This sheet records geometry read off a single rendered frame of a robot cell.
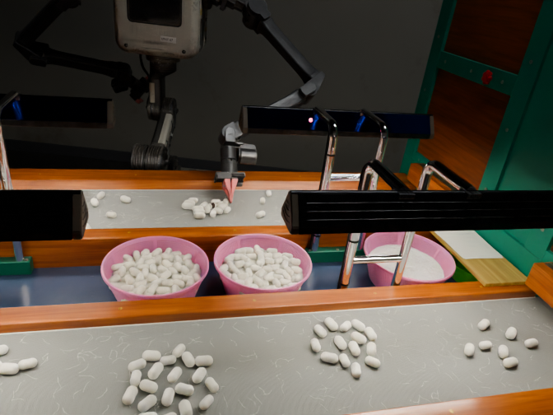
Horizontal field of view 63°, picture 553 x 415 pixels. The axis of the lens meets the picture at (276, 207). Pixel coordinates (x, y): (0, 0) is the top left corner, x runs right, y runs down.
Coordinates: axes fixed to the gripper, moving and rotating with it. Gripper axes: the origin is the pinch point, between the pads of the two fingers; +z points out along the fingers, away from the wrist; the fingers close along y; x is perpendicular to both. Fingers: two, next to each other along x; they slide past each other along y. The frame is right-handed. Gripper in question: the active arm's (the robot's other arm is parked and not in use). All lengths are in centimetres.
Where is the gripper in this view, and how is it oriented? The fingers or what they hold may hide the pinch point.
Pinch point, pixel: (230, 200)
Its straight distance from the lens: 154.3
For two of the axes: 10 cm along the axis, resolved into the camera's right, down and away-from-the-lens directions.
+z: 0.9, 9.3, -3.5
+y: 9.7, 0.0, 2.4
